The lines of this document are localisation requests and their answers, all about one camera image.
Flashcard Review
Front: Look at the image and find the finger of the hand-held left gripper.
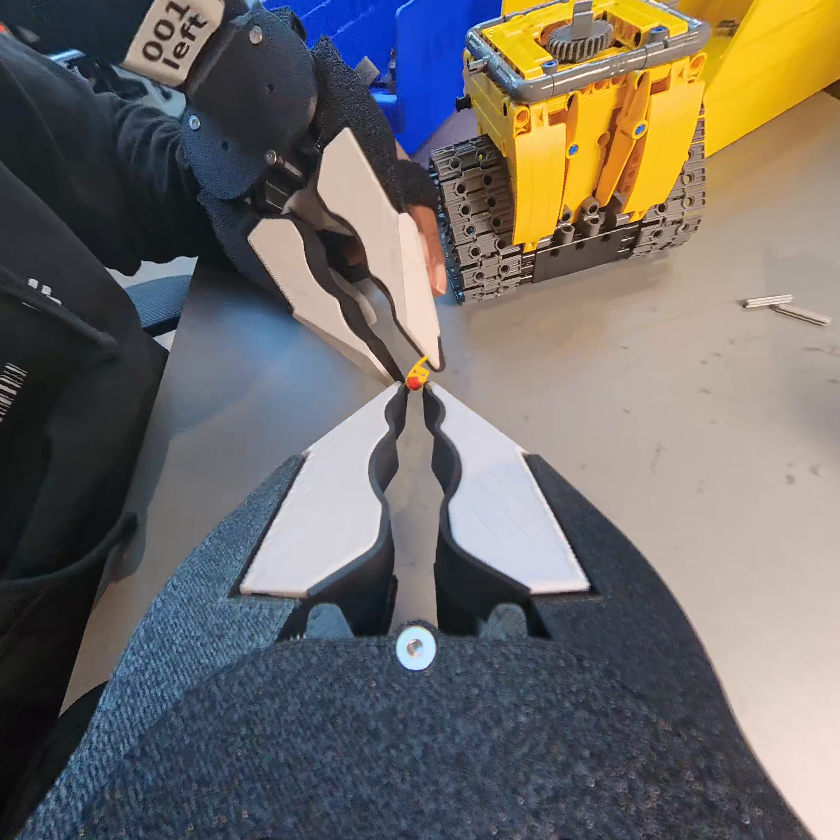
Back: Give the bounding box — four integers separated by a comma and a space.
250, 217, 403, 383
319, 128, 445, 371

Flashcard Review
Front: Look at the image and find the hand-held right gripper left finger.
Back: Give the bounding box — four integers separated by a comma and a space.
241, 384, 408, 602

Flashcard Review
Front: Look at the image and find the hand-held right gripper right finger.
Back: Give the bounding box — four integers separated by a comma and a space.
423, 384, 592, 598

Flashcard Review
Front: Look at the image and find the yellow tracked brick vehicle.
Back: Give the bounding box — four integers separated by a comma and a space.
430, 0, 710, 305

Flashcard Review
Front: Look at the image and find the grey desk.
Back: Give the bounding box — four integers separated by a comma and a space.
59, 92, 840, 840

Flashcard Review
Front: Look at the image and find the person's left hand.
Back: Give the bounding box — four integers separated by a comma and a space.
415, 204, 448, 298

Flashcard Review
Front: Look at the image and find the blue plastic bin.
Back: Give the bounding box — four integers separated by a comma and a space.
263, 0, 506, 156

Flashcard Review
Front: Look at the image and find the yellow plastic bin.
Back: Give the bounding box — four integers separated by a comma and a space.
683, 0, 840, 161

